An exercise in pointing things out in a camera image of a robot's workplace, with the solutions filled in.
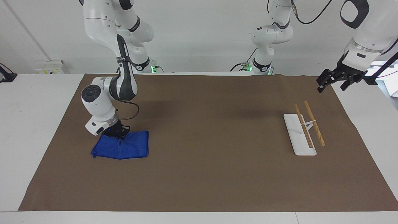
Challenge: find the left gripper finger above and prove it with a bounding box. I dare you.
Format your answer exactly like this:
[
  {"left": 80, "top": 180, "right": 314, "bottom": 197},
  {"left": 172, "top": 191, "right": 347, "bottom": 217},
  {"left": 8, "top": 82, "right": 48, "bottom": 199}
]
[
  {"left": 316, "top": 68, "right": 339, "bottom": 93},
  {"left": 340, "top": 73, "right": 361, "bottom": 91}
]

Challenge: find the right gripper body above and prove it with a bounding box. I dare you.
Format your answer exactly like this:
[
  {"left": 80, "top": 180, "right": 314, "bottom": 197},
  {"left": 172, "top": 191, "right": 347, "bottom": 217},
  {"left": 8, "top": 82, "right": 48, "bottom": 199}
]
[{"left": 102, "top": 120, "right": 131, "bottom": 140}]

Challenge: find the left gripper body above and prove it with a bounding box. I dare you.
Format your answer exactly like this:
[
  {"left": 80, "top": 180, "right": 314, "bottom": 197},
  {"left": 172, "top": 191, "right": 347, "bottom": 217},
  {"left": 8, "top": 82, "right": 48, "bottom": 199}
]
[{"left": 334, "top": 54, "right": 368, "bottom": 83}]

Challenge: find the blue towel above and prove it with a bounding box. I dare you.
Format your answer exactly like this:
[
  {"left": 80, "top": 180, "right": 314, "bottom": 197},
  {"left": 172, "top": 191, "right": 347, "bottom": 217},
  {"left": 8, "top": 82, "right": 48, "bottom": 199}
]
[{"left": 90, "top": 130, "right": 150, "bottom": 160}]

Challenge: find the white rack with wooden bars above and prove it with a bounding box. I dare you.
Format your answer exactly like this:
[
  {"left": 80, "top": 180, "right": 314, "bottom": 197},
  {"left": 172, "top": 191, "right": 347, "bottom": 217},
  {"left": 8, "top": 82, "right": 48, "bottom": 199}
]
[{"left": 283, "top": 100, "right": 326, "bottom": 156}]

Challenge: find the black stand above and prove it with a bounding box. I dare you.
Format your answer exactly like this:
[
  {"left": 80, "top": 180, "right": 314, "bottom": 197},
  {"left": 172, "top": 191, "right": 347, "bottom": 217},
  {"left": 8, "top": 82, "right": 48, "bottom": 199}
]
[{"left": 0, "top": 63, "right": 18, "bottom": 83}]

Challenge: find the black cable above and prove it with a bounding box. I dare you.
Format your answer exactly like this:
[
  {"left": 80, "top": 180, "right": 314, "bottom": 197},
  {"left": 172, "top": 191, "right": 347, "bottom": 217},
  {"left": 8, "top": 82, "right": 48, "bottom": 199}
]
[
  {"left": 364, "top": 51, "right": 398, "bottom": 85},
  {"left": 116, "top": 100, "right": 140, "bottom": 121},
  {"left": 290, "top": 0, "right": 333, "bottom": 25},
  {"left": 230, "top": 47, "right": 258, "bottom": 72}
]

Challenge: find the white wall socket box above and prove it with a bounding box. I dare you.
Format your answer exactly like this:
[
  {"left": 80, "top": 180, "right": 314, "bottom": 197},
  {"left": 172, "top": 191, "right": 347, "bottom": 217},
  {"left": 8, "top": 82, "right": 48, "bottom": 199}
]
[{"left": 35, "top": 60, "right": 64, "bottom": 74}]

